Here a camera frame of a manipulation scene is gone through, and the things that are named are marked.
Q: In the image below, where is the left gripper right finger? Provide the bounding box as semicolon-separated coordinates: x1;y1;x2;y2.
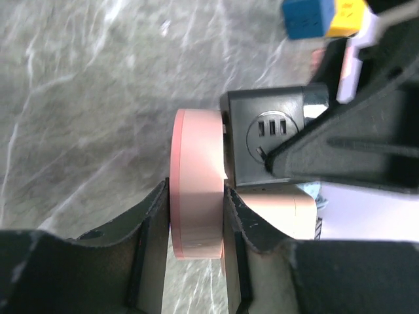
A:
223;188;418;313

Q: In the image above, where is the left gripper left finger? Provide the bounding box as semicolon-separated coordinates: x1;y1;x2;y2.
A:
1;181;169;313

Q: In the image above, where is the beige pink cube plug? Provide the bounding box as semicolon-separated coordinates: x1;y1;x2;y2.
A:
239;184;318;239

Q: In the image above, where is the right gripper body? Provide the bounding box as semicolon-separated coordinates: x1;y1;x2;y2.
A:
357;1;418;85

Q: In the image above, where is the pink round socket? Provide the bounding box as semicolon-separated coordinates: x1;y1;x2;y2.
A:
169;109;227;260

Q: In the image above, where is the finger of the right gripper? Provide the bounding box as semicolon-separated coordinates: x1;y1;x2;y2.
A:
309;38;348;105
265;66;418;193

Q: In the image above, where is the yellow cube plug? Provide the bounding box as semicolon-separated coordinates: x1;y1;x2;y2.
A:
326;0;367;37

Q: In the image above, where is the blue cube plug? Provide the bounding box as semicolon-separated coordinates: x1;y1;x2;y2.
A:
281;0;335;40

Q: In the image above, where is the black cube plug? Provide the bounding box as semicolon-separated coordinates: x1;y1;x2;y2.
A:
220;83;329;188

